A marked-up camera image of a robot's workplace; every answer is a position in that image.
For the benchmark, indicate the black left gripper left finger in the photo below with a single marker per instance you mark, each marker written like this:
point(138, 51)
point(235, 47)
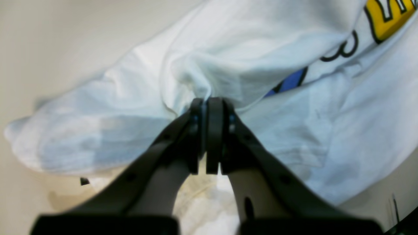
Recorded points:
point(140, 200)

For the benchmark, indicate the white printed t-shirt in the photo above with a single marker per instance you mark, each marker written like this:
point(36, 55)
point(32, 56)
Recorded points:
point(328, 87)

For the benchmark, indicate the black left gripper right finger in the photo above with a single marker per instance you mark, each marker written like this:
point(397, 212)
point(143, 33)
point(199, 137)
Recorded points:
point(270, 199)

